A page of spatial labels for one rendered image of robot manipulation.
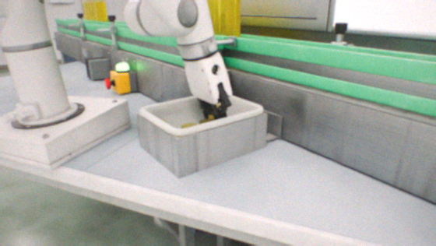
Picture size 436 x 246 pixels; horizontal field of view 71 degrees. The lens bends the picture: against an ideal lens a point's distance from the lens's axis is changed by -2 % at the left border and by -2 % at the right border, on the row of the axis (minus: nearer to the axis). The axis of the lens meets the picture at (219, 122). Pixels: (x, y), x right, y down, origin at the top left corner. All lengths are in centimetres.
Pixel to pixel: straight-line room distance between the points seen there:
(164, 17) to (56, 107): 37
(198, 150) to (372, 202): 30
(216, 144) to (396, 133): 31
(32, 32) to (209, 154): 43
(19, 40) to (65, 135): 20
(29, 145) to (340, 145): 59
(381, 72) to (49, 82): 65
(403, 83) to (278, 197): 27
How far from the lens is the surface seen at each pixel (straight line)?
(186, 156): 56
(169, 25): 49
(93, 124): 72
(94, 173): 63
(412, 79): 57
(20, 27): 73
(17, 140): 71
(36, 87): 74
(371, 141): 60
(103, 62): 137
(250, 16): 102
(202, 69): 61
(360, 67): 61
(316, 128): 66
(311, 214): 50
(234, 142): 62
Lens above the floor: 104
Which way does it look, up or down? 21 degrees down
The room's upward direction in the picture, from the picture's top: straight up
